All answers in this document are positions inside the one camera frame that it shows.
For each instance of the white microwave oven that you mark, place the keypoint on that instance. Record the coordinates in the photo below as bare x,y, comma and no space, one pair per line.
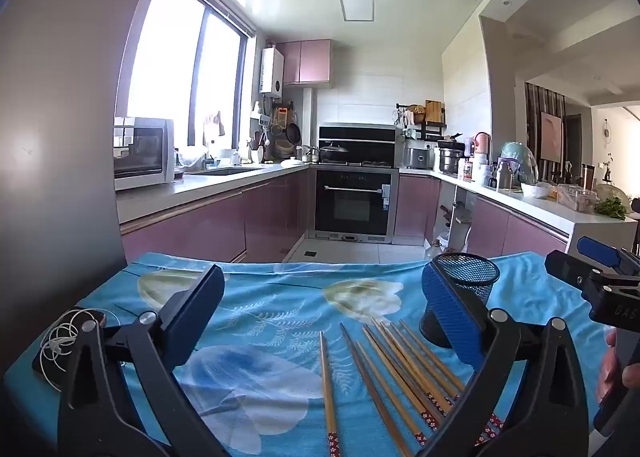
140,152

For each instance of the pink wall cabinets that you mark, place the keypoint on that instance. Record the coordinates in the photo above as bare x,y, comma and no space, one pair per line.
305,62

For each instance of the black wall rack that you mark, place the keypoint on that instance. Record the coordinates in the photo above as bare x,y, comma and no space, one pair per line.
422,127

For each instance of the stainless steel stock pot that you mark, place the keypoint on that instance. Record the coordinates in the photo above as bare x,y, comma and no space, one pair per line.
451,159

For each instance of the dark slatted room divider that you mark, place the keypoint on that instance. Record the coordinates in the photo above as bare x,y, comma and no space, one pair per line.
532,127

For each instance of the clear plastic container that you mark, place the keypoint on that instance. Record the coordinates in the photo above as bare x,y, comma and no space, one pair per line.
577,197

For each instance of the pink base cabinets with sink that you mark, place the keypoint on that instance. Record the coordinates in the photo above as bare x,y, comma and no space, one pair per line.
210,217

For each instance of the pink base cabinets with clutter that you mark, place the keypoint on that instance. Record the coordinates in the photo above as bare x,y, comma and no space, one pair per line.
505,232

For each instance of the wall clock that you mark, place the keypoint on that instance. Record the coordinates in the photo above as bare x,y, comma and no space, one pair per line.
606,132

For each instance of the person's right hand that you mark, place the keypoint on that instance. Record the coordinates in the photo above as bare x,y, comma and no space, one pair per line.
607,372

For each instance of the rectangular ceiling light panel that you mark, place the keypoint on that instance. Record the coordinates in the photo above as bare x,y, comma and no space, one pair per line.
356,4

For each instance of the white wall water heater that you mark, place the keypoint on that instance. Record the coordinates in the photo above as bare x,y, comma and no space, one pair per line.
271,72

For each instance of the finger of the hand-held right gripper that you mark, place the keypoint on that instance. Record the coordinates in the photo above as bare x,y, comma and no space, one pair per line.
565,264
597,249

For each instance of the black mesh utensil holder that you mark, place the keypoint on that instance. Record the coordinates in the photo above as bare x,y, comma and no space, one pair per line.
475,277

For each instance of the blue floral tablecloth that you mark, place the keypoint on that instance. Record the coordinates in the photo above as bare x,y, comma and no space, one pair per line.
260,317

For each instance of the green leafy vegetables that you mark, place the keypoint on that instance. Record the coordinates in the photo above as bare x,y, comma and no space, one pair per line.
611,208

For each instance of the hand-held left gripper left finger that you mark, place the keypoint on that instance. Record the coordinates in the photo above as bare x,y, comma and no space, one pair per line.
192,309

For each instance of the wooden cutting board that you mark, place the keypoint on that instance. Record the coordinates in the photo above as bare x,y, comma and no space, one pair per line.
435,111

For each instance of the green mesh food cover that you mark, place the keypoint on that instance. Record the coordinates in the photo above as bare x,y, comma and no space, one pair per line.
520,159

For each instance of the orange hanging grater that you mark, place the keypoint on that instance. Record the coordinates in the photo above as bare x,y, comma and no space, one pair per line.
283,117

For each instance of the pink wall picture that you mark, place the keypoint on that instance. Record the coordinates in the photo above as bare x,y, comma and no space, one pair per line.
551,137

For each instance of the white earphones on phone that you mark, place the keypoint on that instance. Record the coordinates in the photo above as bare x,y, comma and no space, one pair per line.
45,368

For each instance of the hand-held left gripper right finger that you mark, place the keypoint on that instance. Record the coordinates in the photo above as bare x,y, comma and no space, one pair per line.
450,312

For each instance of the hanging black frying pan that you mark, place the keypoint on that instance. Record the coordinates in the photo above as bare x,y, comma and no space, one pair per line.
293,134

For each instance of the large kitchen window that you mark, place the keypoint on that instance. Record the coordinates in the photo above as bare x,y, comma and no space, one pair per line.
165,62

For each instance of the white bowl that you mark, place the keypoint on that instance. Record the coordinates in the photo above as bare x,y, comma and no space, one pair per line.
535,190

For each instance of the dark steel tumbler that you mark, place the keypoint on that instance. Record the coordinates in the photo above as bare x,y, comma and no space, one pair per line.
588,176

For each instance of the steel thermos jug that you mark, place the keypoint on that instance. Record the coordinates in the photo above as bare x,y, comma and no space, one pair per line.
504,176

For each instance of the black range hood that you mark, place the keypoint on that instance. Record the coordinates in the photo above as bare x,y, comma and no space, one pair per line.
357,134

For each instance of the black built-in oven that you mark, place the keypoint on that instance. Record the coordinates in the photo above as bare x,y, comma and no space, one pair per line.
352,202

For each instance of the black wok with lid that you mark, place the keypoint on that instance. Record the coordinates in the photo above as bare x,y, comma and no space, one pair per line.
332,153

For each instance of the pink electric kettle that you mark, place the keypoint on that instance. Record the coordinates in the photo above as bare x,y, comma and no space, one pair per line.
481,143

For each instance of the white round lid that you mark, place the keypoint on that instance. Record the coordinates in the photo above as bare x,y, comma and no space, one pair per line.
294,163

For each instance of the silver rice cooker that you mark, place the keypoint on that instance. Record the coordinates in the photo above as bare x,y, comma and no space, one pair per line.
417,158

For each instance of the bunch of wooden chopsticks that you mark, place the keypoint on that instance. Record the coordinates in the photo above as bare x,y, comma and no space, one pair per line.
328,387

